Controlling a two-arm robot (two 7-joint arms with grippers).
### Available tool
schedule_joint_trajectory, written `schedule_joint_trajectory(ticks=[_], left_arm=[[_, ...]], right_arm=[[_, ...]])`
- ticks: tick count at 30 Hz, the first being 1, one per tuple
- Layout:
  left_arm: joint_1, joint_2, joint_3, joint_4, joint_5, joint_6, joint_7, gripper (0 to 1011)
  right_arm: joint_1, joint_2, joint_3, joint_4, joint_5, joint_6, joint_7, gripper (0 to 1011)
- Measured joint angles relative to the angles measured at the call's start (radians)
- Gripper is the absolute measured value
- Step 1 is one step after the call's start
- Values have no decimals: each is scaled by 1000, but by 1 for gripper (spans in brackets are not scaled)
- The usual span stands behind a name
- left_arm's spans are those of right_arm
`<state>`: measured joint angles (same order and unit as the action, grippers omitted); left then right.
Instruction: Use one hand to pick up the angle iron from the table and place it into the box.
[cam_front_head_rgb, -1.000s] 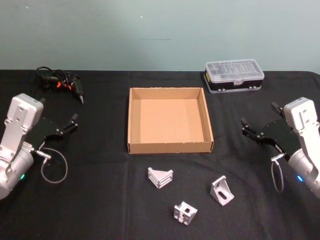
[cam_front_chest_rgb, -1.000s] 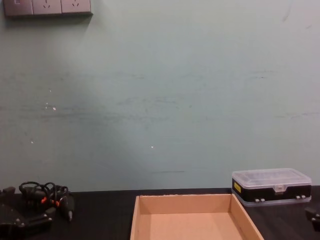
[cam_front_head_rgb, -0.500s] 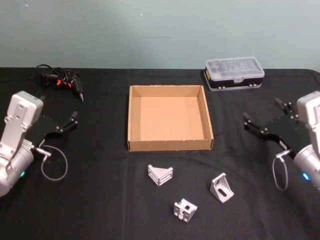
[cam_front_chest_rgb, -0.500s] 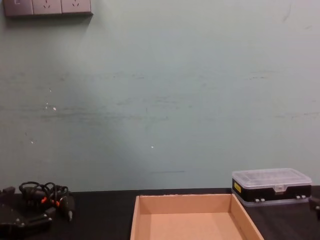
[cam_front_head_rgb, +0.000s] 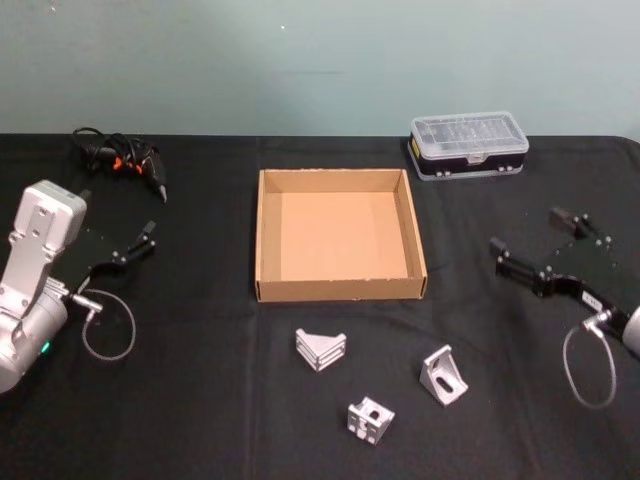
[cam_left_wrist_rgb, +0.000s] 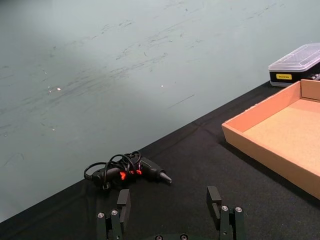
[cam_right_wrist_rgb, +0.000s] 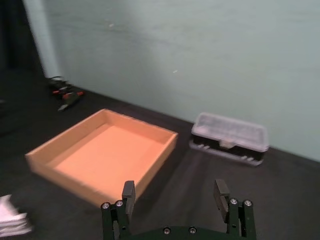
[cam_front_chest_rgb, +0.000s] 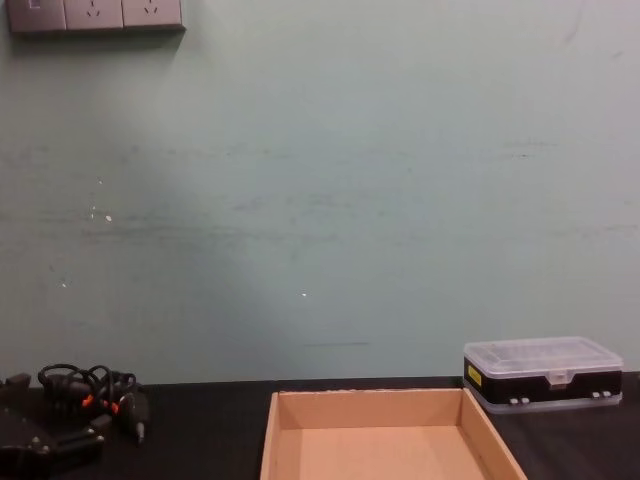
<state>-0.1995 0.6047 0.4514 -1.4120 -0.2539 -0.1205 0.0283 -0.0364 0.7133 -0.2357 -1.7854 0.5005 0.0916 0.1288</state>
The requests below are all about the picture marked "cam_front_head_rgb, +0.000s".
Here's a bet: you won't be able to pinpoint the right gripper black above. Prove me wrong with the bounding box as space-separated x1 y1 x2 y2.
488 205 640 322

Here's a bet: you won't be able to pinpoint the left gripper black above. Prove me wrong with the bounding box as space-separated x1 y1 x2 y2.
51 187 158 295

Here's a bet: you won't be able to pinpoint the clear plastic case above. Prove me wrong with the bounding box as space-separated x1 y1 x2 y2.
408 110 531 183

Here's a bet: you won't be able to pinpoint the black table cloth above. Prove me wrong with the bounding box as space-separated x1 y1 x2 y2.
0 131 640 480

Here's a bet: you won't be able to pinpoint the shallow brown cardboard tray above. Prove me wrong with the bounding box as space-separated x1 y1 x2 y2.
255 168 429 303

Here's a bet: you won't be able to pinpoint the black corded tool orange parts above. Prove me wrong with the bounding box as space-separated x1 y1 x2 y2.
71 126 172 204

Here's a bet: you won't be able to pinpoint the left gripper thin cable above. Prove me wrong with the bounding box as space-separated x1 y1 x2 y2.
69 288 138 361

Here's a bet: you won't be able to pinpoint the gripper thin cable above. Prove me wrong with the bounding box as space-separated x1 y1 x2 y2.
561 309 619 408
69 288 138 361

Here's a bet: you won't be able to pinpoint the right gripper thin cable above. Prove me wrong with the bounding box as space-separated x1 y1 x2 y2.
561 309 619 408

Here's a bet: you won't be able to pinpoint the slotted aluminium corner bracket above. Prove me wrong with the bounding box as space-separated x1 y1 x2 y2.
419 344 469 409

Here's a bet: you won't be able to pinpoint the small aluminium corner bracket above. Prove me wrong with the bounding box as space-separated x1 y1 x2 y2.
346 396 397 444

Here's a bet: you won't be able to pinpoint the ribbed aluminium corner bracket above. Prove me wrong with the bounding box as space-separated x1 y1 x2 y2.
294 327 349 374

